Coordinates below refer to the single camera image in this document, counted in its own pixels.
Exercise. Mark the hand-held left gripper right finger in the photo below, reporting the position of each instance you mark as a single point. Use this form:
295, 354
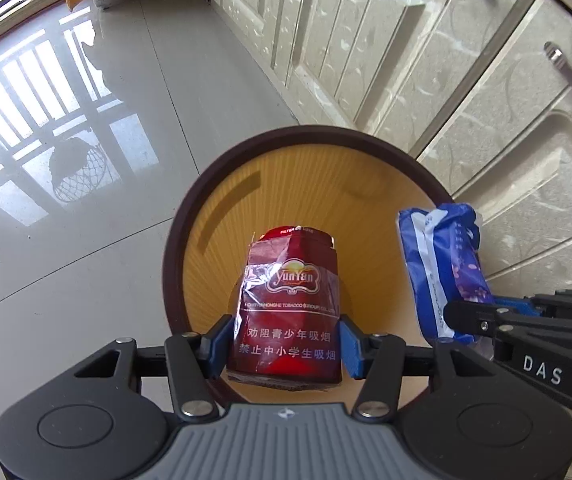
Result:
352, 350

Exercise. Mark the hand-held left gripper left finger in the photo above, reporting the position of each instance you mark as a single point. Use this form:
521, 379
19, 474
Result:
220, 340

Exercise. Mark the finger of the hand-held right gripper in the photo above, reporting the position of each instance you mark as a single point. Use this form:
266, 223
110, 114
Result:
518, 304
471, 315

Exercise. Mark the blue tissue packet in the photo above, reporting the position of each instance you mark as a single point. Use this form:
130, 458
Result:
436, 260

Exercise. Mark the red cigarette pack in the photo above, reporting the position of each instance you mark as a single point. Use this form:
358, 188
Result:
286, 305

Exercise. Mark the wood-look bin with brown rim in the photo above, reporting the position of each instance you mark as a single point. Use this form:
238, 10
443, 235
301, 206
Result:
291, 185

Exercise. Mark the cream bed base cabinet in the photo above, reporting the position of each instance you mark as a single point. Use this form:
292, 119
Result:
366, 35

